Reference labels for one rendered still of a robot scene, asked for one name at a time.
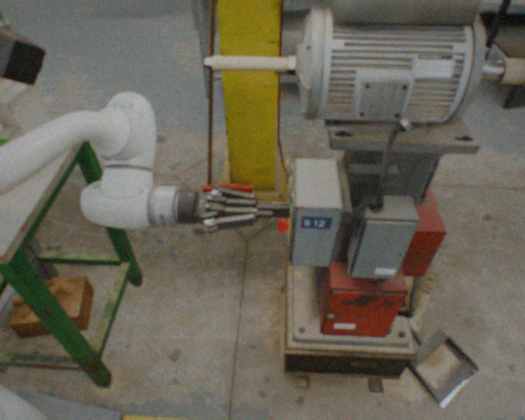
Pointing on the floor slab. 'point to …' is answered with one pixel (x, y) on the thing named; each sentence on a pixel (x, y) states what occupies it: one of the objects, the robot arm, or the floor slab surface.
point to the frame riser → (341, 361)
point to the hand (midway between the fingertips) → (273, 210)
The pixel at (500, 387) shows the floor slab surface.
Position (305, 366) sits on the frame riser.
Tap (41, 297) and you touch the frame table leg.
